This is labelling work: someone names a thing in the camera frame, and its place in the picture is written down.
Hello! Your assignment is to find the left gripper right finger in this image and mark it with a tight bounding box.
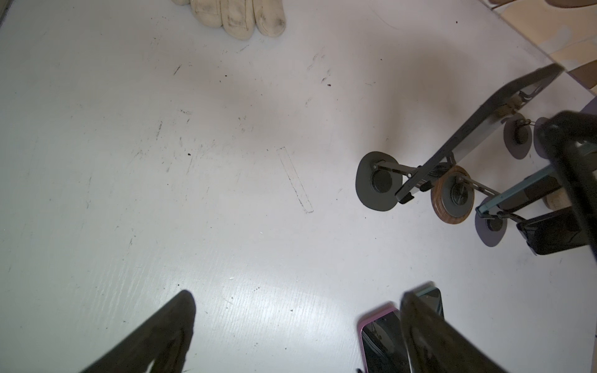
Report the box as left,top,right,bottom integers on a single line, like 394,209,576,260
400,292,504,372

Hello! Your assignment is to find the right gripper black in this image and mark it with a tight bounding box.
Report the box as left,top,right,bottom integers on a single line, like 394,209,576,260
539,111,596,253

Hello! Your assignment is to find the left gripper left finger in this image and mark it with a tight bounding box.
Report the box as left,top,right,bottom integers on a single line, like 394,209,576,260
83,290,196,372

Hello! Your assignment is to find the grey phone stand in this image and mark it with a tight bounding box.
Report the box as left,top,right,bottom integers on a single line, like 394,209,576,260
532,95,597,159

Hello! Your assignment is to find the black phone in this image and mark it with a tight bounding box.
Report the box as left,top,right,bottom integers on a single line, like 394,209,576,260
395,63,564,205
516,207,589,256
475,141,597,220

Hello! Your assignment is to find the phone with purple case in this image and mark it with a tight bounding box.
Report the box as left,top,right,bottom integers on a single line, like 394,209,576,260
357,302,411,373

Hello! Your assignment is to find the phone with green case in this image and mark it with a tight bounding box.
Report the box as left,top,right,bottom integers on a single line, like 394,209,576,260
413,282,445,319

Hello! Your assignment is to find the dark grey back stand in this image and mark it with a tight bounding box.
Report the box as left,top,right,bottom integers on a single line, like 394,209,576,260
355,152,404,211

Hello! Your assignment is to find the lilac back right stand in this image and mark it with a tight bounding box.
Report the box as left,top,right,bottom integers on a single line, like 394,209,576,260
474,207,508,247

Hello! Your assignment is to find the beige oval sponge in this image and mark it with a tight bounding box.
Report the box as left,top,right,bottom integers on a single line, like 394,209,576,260
543,188,572,211

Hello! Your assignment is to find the beige work glove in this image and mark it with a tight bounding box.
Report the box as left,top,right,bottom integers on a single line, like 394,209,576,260
172,0,286,40

